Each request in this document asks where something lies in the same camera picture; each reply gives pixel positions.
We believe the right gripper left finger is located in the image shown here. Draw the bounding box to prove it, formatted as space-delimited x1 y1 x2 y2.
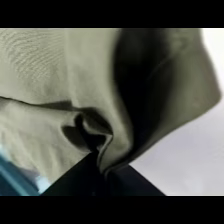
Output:
41 151 105 197

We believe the brown T-shirt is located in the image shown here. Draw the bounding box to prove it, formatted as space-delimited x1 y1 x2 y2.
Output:
0 28 223 188

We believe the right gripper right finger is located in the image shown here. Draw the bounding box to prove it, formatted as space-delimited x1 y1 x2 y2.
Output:
103 163 166 197

